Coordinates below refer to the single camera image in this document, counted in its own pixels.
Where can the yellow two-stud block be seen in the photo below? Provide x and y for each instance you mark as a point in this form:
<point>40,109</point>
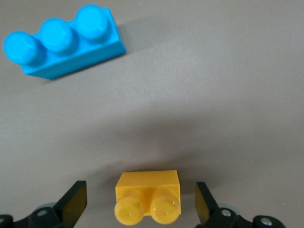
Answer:
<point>147,183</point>

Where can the blue three-stud block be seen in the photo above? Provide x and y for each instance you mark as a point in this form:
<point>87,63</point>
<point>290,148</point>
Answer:
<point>71,59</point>

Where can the brown table cover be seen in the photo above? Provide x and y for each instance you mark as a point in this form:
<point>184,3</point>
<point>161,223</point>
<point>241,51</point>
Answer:
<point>213,71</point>

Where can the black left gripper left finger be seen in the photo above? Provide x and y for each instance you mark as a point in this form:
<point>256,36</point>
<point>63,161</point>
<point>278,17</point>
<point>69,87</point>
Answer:
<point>71,204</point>

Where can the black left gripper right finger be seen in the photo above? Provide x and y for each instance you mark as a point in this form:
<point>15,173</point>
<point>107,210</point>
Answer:
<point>206,206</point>

